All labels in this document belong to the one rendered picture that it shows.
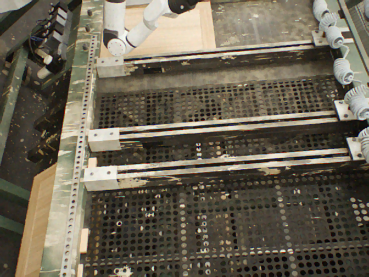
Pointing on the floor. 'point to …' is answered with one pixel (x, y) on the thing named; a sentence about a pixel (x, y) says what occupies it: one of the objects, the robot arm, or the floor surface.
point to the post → (13, 16)
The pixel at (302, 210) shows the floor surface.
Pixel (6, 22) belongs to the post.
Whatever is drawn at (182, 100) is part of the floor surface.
